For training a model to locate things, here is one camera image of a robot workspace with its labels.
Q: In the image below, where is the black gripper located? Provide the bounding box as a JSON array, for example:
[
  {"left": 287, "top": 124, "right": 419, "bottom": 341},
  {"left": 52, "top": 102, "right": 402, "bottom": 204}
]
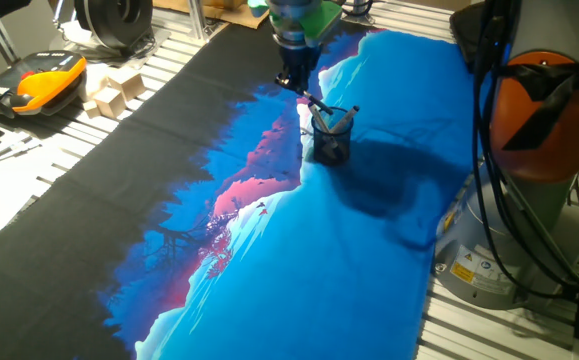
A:
[{"left": 274, "top": 45, "right": 324, "bottom": 97}]

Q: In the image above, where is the black and grey pen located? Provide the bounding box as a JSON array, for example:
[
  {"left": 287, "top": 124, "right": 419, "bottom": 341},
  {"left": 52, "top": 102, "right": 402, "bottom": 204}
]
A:
[{"left": 302, "top": 90, "right": 336, "bottom": 117}]

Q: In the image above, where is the black mesh pen holder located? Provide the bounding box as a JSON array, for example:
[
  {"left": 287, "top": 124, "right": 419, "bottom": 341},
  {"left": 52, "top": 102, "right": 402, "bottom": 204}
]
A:
[{"left": 311, "top": 106, "right": 355, "bottom": 168}]

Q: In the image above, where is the white marker black cap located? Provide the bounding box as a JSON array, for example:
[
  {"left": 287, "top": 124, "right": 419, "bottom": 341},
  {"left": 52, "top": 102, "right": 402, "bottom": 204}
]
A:
[
  {"left": 328, "top": 104, "right": 361, "bottom": 136},
  {"left": 307, "top": 101, "right": 343, "bottom": 151}
]

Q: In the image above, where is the brown cardboard sheet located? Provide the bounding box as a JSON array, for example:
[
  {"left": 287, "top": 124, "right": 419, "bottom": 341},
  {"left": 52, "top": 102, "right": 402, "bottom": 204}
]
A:
[{"left": 152, "top": 0, "right": 271, "bottom": 30}]

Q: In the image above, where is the large wooden block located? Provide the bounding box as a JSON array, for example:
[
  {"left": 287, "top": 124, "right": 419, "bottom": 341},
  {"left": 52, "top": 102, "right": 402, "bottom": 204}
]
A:
[
  {"left": 92, "top": 87, "right": 127, "bottom": 120},
  {"left": 106, "top": 67, "right": 147, "bottom": 103}
]

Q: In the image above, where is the black pouch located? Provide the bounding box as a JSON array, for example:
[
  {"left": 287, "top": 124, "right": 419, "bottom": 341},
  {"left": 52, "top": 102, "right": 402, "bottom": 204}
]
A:
[{"left": 448, "top": 2, "right": 490, "bottom": 71}]

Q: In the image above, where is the black round spool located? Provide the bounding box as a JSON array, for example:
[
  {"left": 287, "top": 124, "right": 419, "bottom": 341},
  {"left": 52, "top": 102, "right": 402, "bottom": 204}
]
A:
[{"left": 72, "top": 0, "right": 154, "bottom": 52}]

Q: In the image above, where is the printed landscape cloth mat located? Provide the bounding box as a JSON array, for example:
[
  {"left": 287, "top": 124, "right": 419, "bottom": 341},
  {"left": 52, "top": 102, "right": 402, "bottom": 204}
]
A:
[{"left": 0, "top": 7, "right": 488, "bottom": 360}]

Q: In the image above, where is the pale wooden block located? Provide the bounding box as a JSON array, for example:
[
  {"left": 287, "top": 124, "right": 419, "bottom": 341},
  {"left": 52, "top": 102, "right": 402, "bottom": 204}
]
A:
[{"left": 81, "top": 62, "right": 113, "bottom": 101}]

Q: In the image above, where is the orange and black teach pendant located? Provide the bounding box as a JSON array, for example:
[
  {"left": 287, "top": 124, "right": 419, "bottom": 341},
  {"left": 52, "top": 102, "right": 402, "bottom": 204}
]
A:
[{"left": 0, "top": 49, "right": 89, "bottom": 120}]

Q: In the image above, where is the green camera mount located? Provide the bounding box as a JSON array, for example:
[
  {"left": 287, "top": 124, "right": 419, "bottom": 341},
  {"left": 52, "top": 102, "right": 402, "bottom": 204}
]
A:
[{"left": 247, "top": 0, "right": 344, "bottom": 47}]

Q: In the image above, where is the metal post foot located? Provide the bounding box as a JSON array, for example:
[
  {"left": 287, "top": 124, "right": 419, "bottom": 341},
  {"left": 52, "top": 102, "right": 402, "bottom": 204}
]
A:
[{"left": 341, "top": 0, "right": 376, "bottom": 26}]

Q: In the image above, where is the upright aluminium post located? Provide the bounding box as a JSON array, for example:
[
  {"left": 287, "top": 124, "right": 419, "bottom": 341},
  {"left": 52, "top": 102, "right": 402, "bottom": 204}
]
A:
[{"left": 186, "top": 0, "right": 210, "bottom": 42}]

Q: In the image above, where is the black cable with inline connector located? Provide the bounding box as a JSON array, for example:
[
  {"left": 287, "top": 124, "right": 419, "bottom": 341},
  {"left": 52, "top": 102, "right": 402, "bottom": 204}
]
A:
[{"left": 470, "top": 0, "right": 579, "bottom": 301}]

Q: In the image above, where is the black strap on arm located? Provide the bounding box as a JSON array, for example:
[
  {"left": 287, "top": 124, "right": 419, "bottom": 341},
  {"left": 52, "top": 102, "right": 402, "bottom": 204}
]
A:
[{"left": 498, "top": 60, "right": 579, "bottom": 152}]

